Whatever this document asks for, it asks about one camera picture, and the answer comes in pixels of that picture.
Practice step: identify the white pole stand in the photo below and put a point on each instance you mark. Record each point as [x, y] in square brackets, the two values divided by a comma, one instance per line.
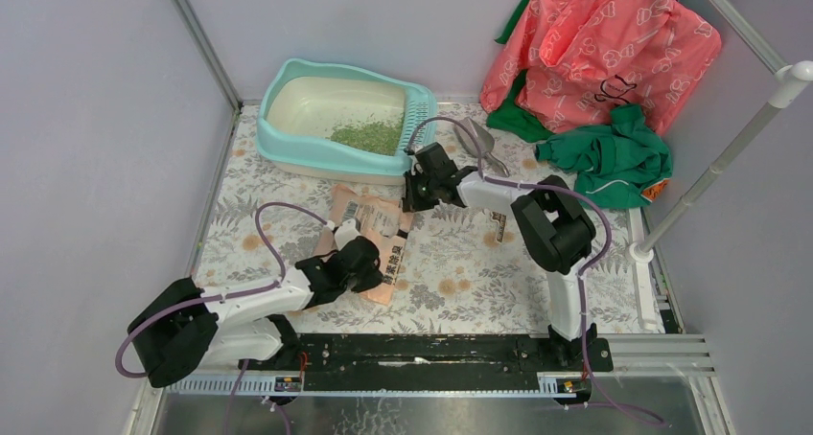
[792, 80]

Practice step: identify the grey litter scoop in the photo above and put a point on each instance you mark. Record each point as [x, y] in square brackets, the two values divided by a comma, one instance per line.
[478, 142]

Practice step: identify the teal litter box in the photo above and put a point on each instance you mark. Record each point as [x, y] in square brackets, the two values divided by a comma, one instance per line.
[342, 122]

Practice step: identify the dark green garment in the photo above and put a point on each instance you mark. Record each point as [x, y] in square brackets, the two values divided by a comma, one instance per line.
[558, 68]

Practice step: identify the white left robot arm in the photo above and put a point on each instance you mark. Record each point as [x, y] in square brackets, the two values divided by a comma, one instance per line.
[186, 327]

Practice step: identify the green sweatshirt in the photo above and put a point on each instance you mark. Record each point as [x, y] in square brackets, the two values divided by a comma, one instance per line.
[621, 165]

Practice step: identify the brown bag sealing clip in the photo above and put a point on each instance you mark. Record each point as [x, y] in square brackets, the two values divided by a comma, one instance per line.
[500, 222]

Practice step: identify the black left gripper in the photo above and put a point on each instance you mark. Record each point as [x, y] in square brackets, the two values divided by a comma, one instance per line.
[374, 279]

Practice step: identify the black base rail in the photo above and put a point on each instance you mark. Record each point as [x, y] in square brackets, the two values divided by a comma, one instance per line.
[432, 363]

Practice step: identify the pink cat litter bag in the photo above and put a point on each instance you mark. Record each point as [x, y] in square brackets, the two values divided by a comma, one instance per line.
[384, 223]

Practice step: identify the green cat litter pile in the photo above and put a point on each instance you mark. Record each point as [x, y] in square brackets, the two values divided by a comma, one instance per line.
[375, 135]

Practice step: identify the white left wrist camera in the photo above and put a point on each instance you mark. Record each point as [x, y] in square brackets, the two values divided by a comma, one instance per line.
[344, 232]

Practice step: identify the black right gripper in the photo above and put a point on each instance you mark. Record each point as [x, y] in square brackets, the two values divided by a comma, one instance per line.
[411, 201]

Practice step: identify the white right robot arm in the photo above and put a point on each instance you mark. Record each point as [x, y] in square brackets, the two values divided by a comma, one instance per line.
[556, 231]

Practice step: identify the pink patterned jacket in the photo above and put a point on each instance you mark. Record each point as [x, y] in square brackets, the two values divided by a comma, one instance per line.
[674, 47]

